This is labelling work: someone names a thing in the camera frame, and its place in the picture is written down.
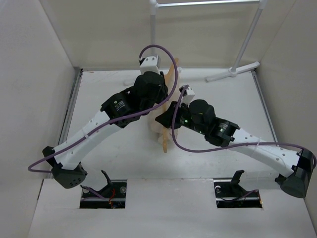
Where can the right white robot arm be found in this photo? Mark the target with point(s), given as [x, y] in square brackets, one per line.
[294, 168]

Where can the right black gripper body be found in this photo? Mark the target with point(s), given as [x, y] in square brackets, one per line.
[184, 118]

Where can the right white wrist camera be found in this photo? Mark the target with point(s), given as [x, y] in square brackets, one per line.
[187, 94]

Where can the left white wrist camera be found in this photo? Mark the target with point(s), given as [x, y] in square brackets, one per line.
[150, 64]

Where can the wooden clothes hanger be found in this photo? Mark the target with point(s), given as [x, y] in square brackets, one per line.
[168, 79]

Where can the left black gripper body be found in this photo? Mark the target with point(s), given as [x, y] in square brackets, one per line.
[161, 96]

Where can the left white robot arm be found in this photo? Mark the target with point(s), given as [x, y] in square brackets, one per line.
[115, 114]

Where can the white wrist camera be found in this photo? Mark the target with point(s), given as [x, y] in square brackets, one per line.
[187, 94]
[150, 64]

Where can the white clothes rack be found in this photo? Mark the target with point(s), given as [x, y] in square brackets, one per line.
[235, 69]

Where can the beige trousers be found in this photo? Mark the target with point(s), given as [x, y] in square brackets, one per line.
[155, 126]

